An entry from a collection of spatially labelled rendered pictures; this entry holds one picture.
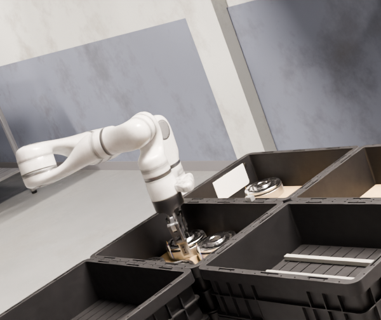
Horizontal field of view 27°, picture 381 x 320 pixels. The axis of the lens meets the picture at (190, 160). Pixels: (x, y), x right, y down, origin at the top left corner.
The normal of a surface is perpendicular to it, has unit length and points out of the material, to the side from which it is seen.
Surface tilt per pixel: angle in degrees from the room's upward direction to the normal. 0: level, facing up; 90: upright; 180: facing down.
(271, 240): 90
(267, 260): 90
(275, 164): 90
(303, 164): 90
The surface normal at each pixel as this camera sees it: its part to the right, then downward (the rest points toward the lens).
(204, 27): -0.73, 0.43
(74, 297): 0.64, -0.04
